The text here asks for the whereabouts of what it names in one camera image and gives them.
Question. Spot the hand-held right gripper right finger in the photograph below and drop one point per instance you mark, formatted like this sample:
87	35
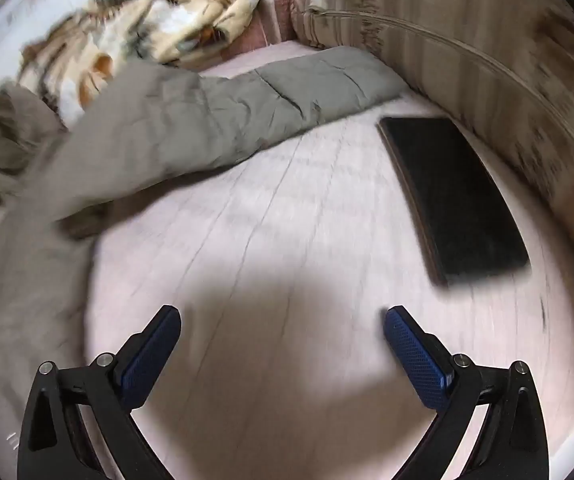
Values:
415	360

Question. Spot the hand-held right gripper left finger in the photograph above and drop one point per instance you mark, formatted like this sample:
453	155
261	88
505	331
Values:
148	357

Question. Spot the grey quilted jacket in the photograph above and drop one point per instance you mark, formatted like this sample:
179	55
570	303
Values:
167	125

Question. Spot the black smartphone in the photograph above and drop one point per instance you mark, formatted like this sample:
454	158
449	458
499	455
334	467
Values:
452	200

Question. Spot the pink quilted bed sheet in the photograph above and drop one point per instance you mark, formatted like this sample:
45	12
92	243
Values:
287	240

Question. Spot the leaf print blanket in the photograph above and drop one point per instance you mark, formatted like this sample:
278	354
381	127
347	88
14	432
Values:
132	25

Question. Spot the striped sofa backrest cushion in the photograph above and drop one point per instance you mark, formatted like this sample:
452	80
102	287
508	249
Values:
467	25

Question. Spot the maroon sofa armrest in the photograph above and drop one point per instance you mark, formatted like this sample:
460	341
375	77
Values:
282	0

